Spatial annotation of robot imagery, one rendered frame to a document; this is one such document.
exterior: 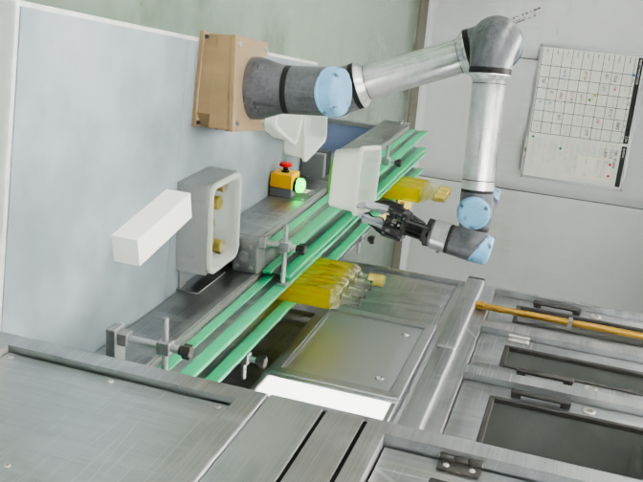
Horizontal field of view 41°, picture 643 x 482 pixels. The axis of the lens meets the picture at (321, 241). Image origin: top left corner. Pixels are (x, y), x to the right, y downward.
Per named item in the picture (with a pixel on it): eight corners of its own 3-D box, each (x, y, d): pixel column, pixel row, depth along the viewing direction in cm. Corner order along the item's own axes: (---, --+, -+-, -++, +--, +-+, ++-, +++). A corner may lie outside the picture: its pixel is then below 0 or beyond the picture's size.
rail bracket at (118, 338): (79, 383, 167) (184, 409, 161) (77, 304, 161) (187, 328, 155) (93, 373, 171) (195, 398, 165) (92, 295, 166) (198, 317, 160)
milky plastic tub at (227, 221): (176, 271, 207) (210, 277, 205) (178, 181, 200) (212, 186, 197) (208, 250, 223) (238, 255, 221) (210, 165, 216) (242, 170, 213)
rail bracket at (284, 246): (254, 282, 223) (300, 291, 219) (258, 221, 217) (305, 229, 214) (259, 278, 226) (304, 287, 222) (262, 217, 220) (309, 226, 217)
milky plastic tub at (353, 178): (328, 142, 212) (363, 146, 210) (351, 142, 233) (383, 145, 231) (321, 211, 215) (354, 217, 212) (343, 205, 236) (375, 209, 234)
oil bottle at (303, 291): (263, 296, 233) (339, 312, 227) (264, 277, 231) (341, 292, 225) (271, 290, 238) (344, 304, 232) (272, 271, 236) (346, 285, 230)
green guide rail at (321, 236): (261, 273, 227) (290, 278, 224) (262, 269, 226) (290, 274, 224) (409, 146, 385) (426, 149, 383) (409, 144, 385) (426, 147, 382)
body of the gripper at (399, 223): (385, 207, 214) (432, 221, 211) (393, 203, 222) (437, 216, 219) (377, 235, 215) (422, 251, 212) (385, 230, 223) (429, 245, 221)
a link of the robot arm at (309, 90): (285, 62, 201) (342, 65, 197) (302, 66, 213) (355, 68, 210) (282, 115, 202) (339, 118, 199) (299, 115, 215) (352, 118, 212)
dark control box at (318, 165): (298, 174, 285) (322, 178, 283) (299, 151, 282) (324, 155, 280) (306, 169, 292) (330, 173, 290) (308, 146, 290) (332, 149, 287)
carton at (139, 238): (111, 234, 176) (137, 240, 174) (166, 188, 196) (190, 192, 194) (114, 261, 178) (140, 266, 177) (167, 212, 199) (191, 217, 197)
